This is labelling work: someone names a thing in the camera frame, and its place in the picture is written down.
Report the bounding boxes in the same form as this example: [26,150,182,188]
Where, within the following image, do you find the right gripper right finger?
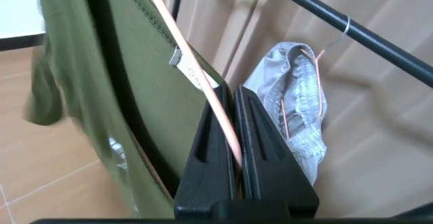
[233,85,320,218]

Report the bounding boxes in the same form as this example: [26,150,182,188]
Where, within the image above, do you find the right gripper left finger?
[174,83,240,218]

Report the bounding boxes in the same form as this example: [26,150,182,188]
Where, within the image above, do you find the pale grey shorts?
[243,41,328,186]

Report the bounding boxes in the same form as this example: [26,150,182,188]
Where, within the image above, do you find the pink clothes hanger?
[140,0,243,167]
[279,16,351,139]

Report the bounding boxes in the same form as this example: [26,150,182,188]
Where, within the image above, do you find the green garment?
[23,0,226,219]

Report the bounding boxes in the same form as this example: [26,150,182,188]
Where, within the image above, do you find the black clothes rack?
[172,0,433,89]

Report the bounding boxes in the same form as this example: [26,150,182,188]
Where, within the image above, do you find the beige curtain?
[148,0,433,218]

